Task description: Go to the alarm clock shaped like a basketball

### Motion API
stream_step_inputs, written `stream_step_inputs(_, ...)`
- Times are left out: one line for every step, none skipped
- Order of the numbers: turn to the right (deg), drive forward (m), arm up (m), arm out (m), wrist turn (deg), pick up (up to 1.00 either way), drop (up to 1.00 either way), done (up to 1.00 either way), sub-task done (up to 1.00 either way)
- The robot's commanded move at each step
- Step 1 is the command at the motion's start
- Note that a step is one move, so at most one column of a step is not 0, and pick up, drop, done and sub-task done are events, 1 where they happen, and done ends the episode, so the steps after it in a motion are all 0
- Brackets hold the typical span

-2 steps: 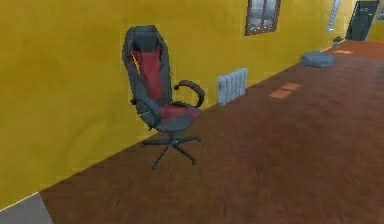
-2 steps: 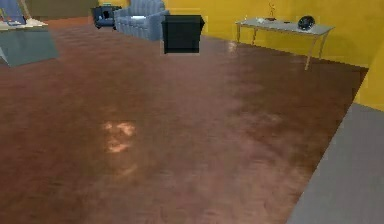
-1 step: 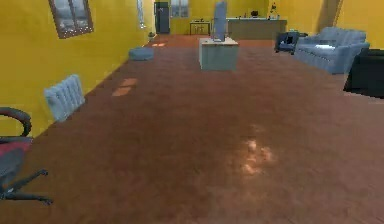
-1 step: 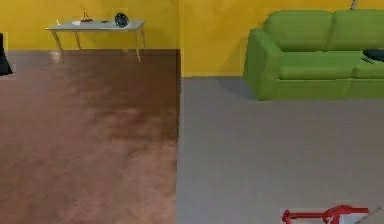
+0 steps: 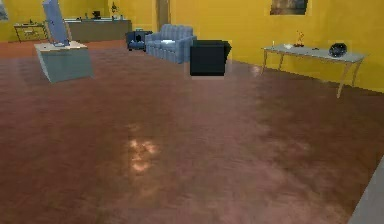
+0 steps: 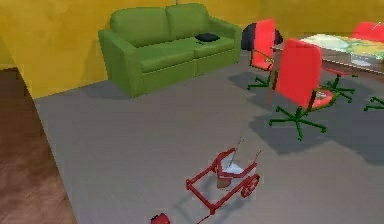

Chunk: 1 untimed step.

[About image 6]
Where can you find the small red round object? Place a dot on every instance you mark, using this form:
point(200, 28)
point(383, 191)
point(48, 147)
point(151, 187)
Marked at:
point(160, 219)

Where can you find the black round object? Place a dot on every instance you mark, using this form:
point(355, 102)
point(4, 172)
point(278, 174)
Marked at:
point(248, 35)

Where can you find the red swivel office chair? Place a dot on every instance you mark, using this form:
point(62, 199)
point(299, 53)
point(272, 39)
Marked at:
point(263, 43)
point(298, 76)
point(368, 31)

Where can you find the glass-top dining table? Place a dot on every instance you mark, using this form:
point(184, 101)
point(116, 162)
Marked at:
point(346, 46)

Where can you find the black cushion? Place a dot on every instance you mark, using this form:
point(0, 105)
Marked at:
point(207, 37)

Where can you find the green two-seat sofa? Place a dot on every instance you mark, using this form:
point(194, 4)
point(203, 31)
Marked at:
point(160, 56)

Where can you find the red wheeled walker frame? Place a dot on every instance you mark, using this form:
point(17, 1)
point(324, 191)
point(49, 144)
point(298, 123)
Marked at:
point(230, 173)

